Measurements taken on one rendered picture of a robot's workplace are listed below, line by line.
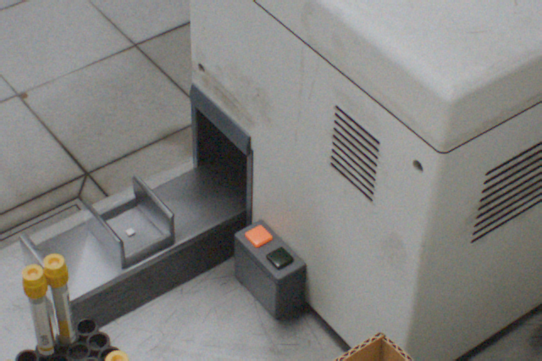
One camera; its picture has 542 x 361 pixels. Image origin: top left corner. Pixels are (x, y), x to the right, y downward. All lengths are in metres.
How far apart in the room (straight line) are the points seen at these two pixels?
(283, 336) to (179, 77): 1.64
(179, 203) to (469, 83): 0.35
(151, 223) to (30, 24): 1.79
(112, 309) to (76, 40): 1.74
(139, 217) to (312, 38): 0.26
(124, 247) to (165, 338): 0.08
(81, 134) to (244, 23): 1.59
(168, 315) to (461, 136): 0.33
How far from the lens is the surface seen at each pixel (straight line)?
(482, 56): 0.67
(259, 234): 0.88
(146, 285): 0.92
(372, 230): 0.76
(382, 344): 0.71
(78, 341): 0.86
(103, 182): 2.25
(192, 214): 0.92
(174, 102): 2.42
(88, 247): 0.90
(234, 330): 0.89
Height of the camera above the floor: 1.58
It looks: 45 degrees down
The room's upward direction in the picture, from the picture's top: 1 degrees clockwise
